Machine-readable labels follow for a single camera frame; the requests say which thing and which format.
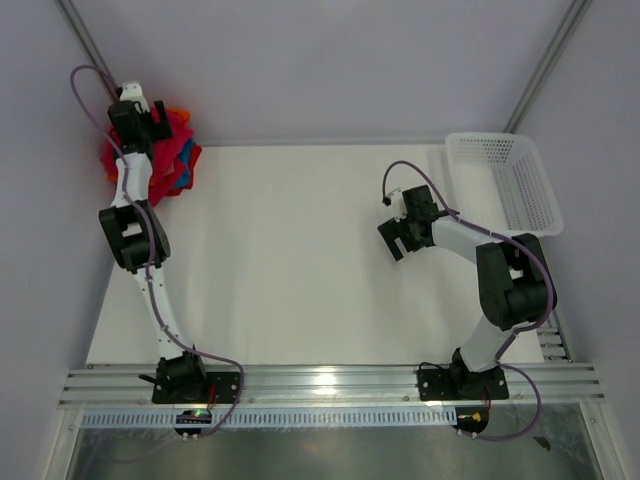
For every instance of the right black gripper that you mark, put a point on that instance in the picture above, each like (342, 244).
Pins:
(391, 230)

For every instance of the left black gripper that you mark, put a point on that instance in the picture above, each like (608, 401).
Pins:
(159, 130)

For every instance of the magenta pink t-shirt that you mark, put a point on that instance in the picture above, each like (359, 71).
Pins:
(164, 155)

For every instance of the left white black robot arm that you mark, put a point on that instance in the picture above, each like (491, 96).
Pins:
(140, 246)

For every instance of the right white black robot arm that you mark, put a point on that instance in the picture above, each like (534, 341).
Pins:
(514, 290)

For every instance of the orange folded t-shirt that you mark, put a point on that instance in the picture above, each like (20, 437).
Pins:
(184, 115)

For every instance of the blue t-shirt in pile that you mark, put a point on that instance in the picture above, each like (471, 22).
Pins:
(184, 157)

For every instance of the red t-shirt at bottom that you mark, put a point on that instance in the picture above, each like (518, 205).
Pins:
(178, 168)

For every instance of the white perforated plastic basket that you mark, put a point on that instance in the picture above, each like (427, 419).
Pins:
(499, 182)

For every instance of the right controller board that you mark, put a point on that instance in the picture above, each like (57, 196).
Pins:
(471, 421)

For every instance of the controller board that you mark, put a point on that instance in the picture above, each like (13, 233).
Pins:
(471, 421)
(192, 422)

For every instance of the left controller board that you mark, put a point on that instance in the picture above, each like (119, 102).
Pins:
(192, 422)

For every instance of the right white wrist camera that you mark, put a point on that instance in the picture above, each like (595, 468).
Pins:
(391, 197)

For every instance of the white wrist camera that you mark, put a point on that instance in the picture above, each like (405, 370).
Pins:
(133, 92)
(391, 197)

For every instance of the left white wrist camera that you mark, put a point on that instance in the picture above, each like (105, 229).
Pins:
(133, 92)

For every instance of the left corner metal post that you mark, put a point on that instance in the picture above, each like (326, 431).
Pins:
(94, 61)

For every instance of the corner metal post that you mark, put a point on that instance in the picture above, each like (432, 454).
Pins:
(559, 41)
(94, 61)

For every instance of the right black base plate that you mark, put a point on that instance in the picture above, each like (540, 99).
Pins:
(439, 384)

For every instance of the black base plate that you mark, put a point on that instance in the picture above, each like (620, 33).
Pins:
(439, 384)
(218, 387)

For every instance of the slotted grey cable duct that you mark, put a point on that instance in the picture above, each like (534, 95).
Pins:
(278, 418)

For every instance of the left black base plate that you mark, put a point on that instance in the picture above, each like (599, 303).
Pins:
(218, 387)

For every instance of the right corner metal post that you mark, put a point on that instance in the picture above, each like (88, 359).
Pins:
(559, 41)

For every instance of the aluminium front rail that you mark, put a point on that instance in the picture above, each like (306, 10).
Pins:
(283, 386)

